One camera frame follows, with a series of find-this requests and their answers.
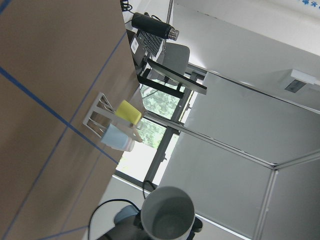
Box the yellow plastic cup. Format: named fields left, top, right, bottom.
left=115, top=100, right=142, bottom=125

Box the light blue plastic cup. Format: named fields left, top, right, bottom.
left=100, top=124, right=135, bottom=152

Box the grey plastic cup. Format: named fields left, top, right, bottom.
left=140, top=186, right=195, bottom=240

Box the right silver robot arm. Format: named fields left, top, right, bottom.
left=98, top=205, right=150, bottom=240

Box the black water bottle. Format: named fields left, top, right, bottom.
left=131, top=12, right=180, bottom=41

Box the white wire cup rack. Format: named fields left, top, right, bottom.
left=82, top=92, right=143, bottom=143

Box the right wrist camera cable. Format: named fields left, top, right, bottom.
left=88, top=180, right=157, bottom=240

